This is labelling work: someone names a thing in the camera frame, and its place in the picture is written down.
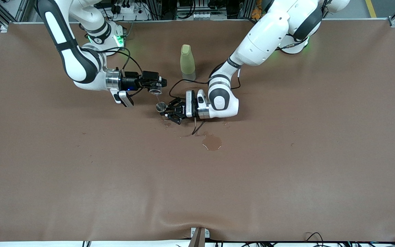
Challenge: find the thin black cable loop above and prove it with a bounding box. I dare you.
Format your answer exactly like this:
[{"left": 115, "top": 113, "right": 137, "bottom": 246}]
[{"left": 304, "top": 232, "right": 325, "bottom": 245}]

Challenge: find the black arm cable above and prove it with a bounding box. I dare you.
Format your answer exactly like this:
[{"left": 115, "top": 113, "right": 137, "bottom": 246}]
[
  {"left": 96, "top": 46, "right": 145, "bottom": 98},
  {"left": 168, "top": 62, "right": 242, "bottom": 135}
]

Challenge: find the steel double-cone jigger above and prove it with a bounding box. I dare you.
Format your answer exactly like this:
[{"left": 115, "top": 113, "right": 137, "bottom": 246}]
[{"left": 155, "top": 101, "right": 168, "bottom": 117}]

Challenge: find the large brown liquid puddle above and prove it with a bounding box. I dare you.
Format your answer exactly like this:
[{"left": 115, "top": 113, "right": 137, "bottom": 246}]
[{"left": 202, "top": 132, "right": 222, "bottom": 151}]

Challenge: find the yellow-green bottle with clear base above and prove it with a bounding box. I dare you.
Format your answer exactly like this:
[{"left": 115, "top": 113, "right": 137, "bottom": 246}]
[{"left": 180, "top": 44, "right": 196, "bottom": 83}]

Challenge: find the brown table mat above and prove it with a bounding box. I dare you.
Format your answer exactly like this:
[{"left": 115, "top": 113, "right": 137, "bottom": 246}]
[{"left": 0, "top": 19, "right": 395, "bottom": 242}]

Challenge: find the grey metal table bracket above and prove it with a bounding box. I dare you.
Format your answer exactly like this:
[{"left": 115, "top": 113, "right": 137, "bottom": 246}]
[{"left": 191, "top": 227, "right": 210, "bottom": 247}]

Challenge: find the long white socket strip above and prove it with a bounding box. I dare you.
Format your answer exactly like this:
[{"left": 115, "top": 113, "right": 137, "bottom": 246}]
[{"left": 177, "top": 12, "right": 227, "bottom": 20}]

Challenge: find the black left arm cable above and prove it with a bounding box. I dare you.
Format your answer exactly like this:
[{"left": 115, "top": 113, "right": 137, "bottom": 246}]
[{"left": 168, "top": 62, "right": 242, "bottom": 135}]

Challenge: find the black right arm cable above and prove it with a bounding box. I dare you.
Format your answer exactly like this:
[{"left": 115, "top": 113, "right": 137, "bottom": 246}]
[{"left": 96, "top": 46, "right": 145, "bottom": 98}]

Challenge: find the white power strip with plugs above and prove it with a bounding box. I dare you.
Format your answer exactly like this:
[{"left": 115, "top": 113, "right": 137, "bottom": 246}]
[{"left": 113, "top": 3, "right": 150, "bottom": 21}]

